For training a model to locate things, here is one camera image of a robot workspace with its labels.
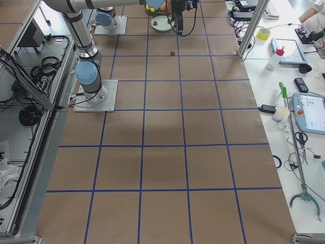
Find light green plate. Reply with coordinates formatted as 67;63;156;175
151;15;174;32

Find woven wicker basket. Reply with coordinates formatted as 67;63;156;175
144;5;170;14

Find yellow banana bunch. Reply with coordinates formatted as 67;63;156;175
145;4;157;13

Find black laptop power brick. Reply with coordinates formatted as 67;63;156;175
232;12;253;21

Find yellow tape roll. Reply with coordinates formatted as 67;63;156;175
256;27;271;41

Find clear bottle red cap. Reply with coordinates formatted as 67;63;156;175
266;47;284;71

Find blue teach pendant far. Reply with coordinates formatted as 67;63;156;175
270;38;308;65

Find blue teach pendant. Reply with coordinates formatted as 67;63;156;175
270;38;308;65
292;93;324;135

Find black power adapter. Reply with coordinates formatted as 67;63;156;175
258;104;278;114

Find black small bowl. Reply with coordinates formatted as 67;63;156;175
299;64;312;74

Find white paper cup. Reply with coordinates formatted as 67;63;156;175
272;106;290;122

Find black phone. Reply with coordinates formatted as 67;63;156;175
294;78;309;93

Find blue teach pendant near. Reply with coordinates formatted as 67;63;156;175
292;93;324;135

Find black scissors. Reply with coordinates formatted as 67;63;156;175
295;132;308;165

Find long reach grabber tool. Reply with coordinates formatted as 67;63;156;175
279;82;321;222

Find aluminium frame post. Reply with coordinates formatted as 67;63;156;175
237;0;269;58

